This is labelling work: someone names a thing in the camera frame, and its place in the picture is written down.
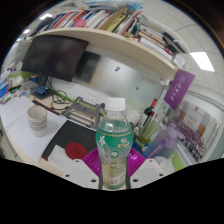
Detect white tissue sheet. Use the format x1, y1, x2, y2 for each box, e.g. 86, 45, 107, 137
48, 144, 73, 171

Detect white tissue pack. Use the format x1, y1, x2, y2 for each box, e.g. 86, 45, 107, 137
8, 74, 25, 89

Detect small blue box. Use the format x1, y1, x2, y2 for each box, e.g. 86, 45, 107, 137
34, 85, 50, 97

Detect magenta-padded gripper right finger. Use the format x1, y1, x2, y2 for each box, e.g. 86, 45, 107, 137
128, 148, 167, 190

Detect wall shelf full of books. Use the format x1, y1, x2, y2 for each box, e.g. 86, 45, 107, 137
19, 0, 188, 81

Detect group photo wall poster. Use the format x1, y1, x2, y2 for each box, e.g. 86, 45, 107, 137
171, 99, 221, 163

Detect glass vase with green stems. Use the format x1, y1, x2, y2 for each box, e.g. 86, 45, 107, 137
134, 118, 162, 148

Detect black computer monitor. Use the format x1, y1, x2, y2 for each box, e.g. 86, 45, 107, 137
20, 34, 90, 83

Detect large white paper sheet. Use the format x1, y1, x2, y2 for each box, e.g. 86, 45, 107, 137
6, 109, 68, 163

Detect clear green-label drink bottle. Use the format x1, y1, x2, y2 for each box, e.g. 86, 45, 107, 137
95, 97, 134, 191

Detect white wall socket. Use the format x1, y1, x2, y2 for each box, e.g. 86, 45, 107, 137
84, 91, 99, 104

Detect crumpled white tissue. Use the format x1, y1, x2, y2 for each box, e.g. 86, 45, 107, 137
155, 155, 176, 174

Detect cream patterned ceramic mug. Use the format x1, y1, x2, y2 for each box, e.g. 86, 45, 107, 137
26, 105, 48, 138

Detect dark wine bottle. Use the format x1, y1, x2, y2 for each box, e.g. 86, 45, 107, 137
143, 98, 158, 127

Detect white paper sheet with writing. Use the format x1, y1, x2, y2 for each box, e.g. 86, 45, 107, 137
0, 94, 34, 131

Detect black tangled cables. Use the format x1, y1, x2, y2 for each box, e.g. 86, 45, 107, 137
49, 78, 74, 111

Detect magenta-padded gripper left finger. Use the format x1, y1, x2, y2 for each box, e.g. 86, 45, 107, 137
63, 147, 101, 190

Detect purple hanging pennant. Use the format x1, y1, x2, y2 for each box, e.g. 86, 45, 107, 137
163, 68, 196, 111

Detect black desk mat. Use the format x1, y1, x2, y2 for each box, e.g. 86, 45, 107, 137
41, 119, 101, 162

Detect flat round red coaster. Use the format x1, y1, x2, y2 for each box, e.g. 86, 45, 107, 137
64, 142, 88, 161

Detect purple translucent water bottle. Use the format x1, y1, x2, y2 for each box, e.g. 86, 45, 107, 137
142, 125, 185, 159

